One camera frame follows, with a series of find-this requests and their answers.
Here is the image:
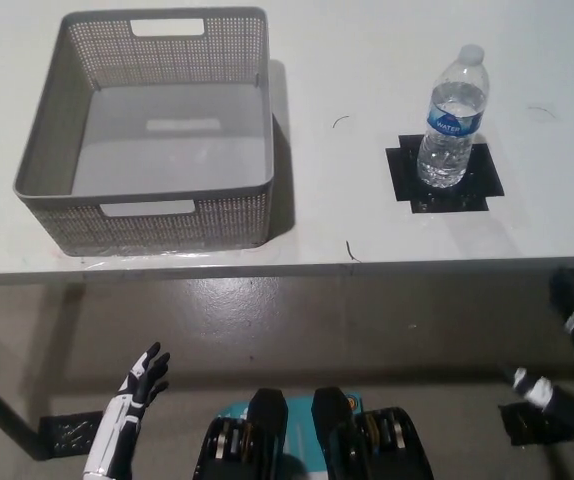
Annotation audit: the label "black table leg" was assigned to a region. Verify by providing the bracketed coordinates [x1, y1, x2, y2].
[0, 360, 51, 462]

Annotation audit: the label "black floor tape patch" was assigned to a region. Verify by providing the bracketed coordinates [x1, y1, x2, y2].
[497, 402, 566, 448]
[38, 411, 106, 451]

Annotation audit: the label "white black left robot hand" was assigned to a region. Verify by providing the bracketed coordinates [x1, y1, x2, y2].
[82, 342, 172, 480]

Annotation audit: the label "black robot body blocks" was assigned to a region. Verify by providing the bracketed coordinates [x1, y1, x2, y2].
[191, 386, 438, 480]

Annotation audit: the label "clear plastic water bottle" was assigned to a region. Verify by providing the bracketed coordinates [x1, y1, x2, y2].
[416, 43, 491, 190]

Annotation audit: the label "grey perforated plastic basket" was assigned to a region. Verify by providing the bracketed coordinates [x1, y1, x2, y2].
[13, 6, 276, 258]

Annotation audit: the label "black tape square patch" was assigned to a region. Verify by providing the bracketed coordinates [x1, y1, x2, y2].
[385, 133, 506, 216]

